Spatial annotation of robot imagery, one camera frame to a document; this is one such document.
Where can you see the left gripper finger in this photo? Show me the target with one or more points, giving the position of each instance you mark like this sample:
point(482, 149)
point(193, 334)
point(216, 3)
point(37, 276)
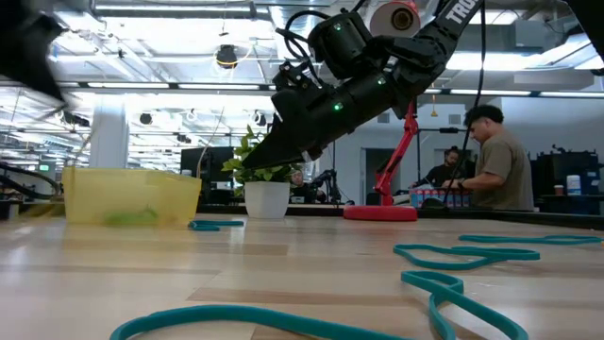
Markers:
point(40, 75)

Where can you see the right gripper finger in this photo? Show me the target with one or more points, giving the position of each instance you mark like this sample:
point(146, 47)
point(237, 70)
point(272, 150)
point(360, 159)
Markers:
point(283, 146)

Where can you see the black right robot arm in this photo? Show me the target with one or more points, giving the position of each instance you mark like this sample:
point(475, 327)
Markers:
point(424, 52)

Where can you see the black background robot arm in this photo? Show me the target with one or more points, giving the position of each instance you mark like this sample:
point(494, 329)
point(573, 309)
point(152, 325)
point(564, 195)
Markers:
point(330, 178)

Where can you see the yellow translucent plastic bin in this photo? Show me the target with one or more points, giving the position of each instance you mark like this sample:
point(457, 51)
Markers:
point(165, 198)

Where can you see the person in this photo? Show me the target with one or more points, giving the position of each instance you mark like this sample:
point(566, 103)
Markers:
point(441, 175)
point(298, 178)
point(505, 165)

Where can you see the green plant in white pot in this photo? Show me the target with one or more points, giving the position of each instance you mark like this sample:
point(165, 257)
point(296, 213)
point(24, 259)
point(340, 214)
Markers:
point(266, 200)

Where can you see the black ceiling spotlight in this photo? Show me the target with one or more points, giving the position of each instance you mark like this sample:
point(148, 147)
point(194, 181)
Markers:
point(227, 54)

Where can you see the teal rubber band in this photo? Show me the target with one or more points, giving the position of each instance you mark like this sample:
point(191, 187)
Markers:
point(203, 227)
point(212, 312)
point(519, 240)
point(514, 255)

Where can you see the colourful product box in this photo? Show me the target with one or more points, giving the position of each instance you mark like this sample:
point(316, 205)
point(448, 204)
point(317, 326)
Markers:
point(439, 194)

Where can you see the black storage shelf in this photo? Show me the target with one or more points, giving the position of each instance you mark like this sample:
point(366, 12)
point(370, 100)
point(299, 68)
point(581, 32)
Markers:
point(547, 170)

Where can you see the red cup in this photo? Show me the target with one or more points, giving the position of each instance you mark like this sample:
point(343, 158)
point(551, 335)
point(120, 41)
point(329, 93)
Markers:
point(558, 190)

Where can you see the white container blue label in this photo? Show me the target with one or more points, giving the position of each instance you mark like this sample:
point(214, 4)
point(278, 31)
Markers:
point(573, 185)

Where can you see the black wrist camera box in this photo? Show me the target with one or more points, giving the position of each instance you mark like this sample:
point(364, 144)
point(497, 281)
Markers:
point(297, 78)

